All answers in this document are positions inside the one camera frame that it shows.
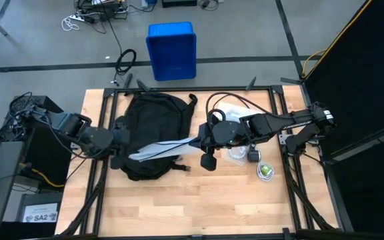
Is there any black computer tower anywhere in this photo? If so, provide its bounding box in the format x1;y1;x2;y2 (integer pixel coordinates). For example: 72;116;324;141
0;95;79;187

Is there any black cable bundle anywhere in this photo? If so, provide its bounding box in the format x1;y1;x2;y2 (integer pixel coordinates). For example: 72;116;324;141
0;91;33;144

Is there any black cylindrical roll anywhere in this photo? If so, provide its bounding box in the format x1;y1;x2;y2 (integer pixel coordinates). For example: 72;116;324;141
247;149;262;164

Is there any large clear mesh pouch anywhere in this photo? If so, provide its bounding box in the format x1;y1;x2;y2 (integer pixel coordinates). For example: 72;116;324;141
127;135;202;163

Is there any black backpack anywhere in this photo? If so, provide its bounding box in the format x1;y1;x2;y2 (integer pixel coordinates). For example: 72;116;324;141
118;92;199;182

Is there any coiled black cable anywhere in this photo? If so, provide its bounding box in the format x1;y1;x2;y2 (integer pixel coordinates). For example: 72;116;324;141
113;48;137;85

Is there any large black partition wall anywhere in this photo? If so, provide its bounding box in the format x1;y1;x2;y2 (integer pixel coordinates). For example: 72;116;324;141
302;0;384;236

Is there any small clear narrow pouch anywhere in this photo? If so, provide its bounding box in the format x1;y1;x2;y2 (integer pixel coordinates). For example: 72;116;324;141
217;101;263;124

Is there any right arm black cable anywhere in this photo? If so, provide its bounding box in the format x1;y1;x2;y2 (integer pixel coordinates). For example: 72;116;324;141
205;92;275;125

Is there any black power adapter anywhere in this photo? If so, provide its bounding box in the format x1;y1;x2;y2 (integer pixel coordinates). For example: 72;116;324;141
198;0;225;11

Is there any green gadget with white cable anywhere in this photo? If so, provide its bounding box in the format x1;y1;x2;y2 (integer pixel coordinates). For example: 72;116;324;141
256;161;275;183

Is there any yellow cable along partition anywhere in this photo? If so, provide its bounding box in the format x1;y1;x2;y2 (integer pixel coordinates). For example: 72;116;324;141
301;0;373;80

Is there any small clear plastic bag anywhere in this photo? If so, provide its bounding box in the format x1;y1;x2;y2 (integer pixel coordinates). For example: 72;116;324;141
223;145;250;167

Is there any blue plastic bin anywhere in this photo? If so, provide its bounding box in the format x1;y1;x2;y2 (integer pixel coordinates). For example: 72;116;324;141
145;21;197;82

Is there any white tape roll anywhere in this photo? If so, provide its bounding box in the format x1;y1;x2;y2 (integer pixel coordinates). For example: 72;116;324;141
231;146;249;163

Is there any white power strip with cable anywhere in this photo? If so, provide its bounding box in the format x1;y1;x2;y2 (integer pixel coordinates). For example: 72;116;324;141
60;13;91;32

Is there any black electronics with cables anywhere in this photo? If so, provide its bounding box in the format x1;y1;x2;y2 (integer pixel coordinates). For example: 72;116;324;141
74;0;129;21

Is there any yellow cable by computer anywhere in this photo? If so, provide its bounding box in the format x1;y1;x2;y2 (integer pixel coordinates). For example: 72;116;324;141
19;162;65;189

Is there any flat black box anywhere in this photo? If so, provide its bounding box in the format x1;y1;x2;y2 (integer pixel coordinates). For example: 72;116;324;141
161;0;198;9

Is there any grey box with SA2 label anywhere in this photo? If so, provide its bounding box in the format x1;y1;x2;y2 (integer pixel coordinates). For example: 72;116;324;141
15;192;63;224

